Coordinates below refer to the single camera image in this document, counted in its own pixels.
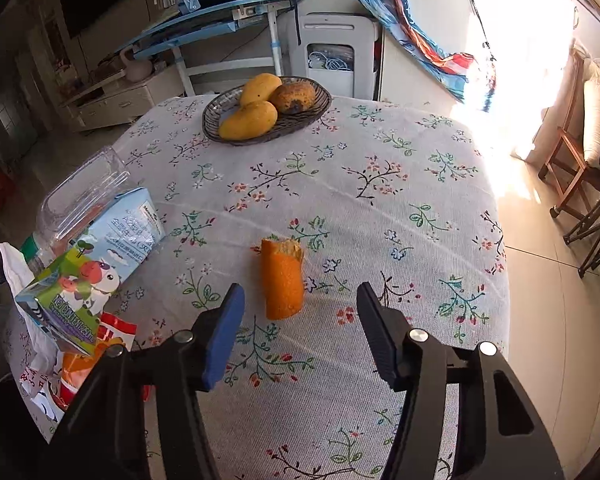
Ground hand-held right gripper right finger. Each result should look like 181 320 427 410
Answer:
356 281 566 480

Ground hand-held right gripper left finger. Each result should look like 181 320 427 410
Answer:
37 282 246 480

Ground orange peel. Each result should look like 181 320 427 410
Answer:
260 238 306 321

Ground green cartoon cow carton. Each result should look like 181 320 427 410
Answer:
15 247 119 357

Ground orange red snack wrapper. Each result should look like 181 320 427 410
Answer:
22 310 138 423

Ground light blue milk carton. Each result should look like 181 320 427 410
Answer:
67 186 167 283

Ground white tissue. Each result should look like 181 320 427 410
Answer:
0 242 61 376

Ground clear plastic bottle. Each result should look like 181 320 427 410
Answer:
35 145 131 261

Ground floral tablecloth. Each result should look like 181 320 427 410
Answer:
0 92 511 480

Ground cream television cabinet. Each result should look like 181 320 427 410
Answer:
60 62 186 133

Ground tall display shelf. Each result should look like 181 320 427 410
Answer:
30 12 81 108

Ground yellow mango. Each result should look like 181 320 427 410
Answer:
218 100 279 141
239 73 283 107

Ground dark glass fruit plate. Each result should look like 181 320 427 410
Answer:
202 76 333 147

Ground brown spotted mango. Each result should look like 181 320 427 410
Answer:
270 83 316 114

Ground pink kettlebell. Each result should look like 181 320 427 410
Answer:
120 45 154 83

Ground wooden chair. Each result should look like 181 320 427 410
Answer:
537 45 600 221

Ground white floor appliance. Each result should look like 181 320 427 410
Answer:
300 12 381 101

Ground colourful printed cloth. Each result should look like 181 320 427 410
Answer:
355 0 498 111

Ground blue study desk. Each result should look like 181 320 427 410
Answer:
115 0 306 98

